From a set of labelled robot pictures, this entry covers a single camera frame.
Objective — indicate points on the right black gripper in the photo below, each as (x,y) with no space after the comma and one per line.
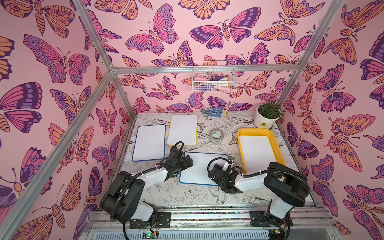
(215,174)

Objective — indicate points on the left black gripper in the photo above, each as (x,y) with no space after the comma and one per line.
(189,164)

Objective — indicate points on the blue-framed whiteboard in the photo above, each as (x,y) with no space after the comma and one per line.
(149,143)
(198,174)

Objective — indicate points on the yellow-framed whiteboard back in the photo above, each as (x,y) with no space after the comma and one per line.
(183,128)

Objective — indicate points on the yellow-framed whiteboard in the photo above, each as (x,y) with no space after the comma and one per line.
(257,153)
(183,128)

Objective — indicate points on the clear tape roll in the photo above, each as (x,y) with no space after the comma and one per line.
(216,136)

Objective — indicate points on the yellow plastic storage box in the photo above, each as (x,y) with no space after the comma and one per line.
(263,132)

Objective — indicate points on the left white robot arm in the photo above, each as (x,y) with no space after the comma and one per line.
(122,200)

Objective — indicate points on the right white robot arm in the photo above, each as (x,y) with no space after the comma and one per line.
(290,187)

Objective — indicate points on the potted green plant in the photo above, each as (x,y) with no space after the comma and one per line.
(267,114)

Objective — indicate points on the white wire wall basket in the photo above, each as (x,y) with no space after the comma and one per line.
(214,77)

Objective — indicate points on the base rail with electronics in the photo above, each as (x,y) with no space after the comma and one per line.
(242,222)

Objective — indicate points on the aluminium frame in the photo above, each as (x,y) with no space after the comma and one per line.
(22,207)

